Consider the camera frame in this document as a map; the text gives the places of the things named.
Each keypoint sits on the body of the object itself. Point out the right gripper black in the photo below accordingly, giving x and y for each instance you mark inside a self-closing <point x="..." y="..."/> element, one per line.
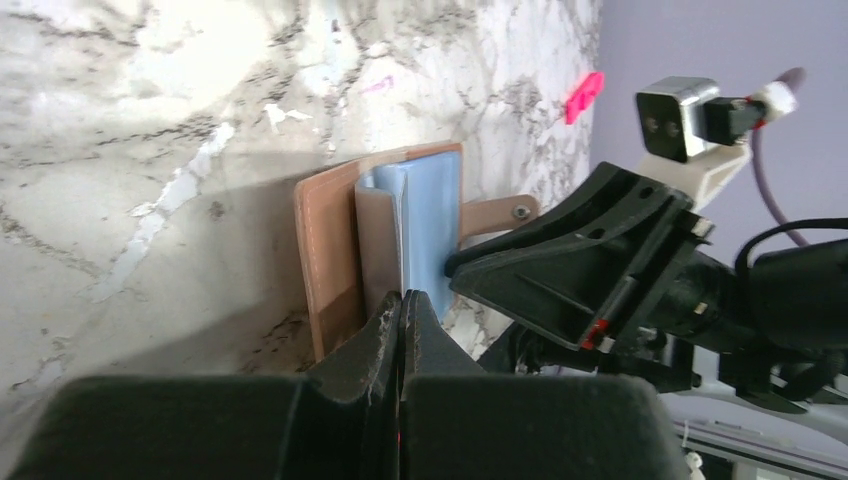
<point x="599" y="262"/>

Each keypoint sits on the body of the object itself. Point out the pink highlighter marker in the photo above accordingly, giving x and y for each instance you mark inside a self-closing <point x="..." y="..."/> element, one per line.
<point x="583" y="96"/>

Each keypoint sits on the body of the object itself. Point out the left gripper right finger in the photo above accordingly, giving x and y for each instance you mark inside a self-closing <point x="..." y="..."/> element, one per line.
<point x="458" y="421"/>

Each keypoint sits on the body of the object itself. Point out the brown leather card holder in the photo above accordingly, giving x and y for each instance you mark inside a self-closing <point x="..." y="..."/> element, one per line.
<point x="388" y="221"/>

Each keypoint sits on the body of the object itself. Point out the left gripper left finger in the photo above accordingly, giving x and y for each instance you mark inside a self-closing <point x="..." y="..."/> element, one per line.
<point x="335" y="421"/>

